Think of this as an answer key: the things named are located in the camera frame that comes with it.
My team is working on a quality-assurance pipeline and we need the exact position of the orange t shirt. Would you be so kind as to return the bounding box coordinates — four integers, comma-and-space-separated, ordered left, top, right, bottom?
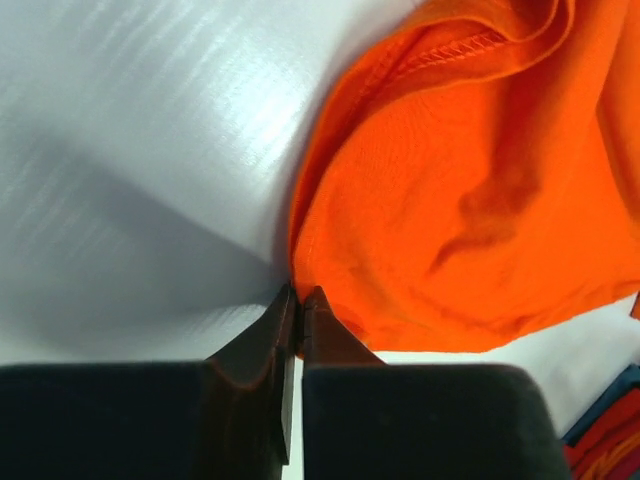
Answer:
289, 1, 639, 352

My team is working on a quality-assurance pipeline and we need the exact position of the folded navy t shirt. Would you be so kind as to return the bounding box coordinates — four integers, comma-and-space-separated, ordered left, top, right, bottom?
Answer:
563, 364, 640, 447

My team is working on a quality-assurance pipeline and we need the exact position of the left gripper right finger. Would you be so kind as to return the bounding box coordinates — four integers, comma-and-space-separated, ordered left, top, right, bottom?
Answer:
302, 288, 570, 480

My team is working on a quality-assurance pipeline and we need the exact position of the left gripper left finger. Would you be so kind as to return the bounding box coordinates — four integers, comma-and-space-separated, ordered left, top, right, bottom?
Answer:
1, 285, 298, 479

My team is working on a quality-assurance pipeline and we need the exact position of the folded red t shirt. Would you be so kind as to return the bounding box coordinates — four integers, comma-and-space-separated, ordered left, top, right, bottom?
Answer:
564, 389, 639, 479

